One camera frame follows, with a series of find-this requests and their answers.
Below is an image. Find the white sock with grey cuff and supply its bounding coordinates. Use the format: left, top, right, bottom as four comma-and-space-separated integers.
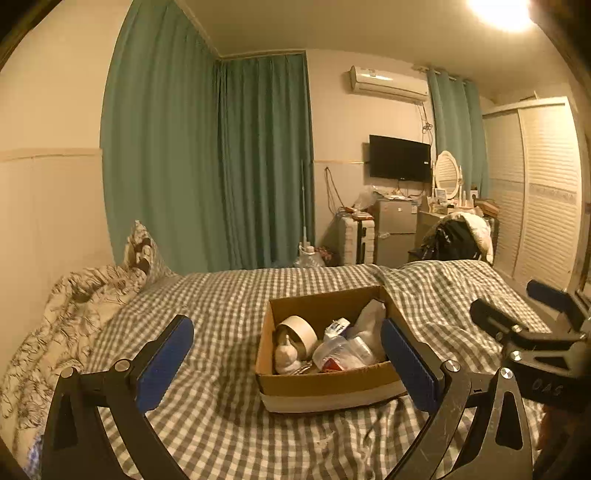
346, 299, 387, 364

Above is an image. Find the blue white small carton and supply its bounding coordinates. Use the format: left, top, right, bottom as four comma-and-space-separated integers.
324, 317, 351, 341

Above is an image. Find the clear floss pick jar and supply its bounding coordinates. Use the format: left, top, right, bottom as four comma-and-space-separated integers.
311, 336, 375, 372

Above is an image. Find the white tape roll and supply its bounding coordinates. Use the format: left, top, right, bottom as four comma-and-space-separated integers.
274, 315, 318, 360

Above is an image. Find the black jacket on chair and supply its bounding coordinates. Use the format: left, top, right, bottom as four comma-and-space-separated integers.
409, 220, 482, 262

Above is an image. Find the grey checked bed cover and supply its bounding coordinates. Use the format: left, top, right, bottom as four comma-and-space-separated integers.
22, 259, 551, 480

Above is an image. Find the floral patterned duvet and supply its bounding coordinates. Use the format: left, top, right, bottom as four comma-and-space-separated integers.
1, 266, 148, 465

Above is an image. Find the white louvered wardrobe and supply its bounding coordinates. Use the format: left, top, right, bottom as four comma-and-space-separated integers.
483, 97, 583, 290

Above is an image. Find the grey mini fridge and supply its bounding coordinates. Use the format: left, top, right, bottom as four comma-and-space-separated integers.
372, 199, 417, 268

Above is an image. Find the white oval vanity mirror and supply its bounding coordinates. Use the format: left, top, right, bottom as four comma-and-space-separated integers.
433, 150, 463, 200

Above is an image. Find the open cardboard box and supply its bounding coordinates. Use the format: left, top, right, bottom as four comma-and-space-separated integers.
254, 285, 410, 414

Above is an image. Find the green window curtain right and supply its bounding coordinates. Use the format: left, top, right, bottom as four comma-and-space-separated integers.
427, 69, 490, 198

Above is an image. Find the white air conditioner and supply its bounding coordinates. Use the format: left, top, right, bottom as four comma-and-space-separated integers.
349, 66, 429, 103

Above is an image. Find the ceiling lamp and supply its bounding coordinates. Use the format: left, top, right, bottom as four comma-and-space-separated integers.
467, 0, 534, 33

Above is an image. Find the black wall television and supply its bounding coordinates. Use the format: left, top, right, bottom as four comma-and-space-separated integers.
369, 135, 432, 183

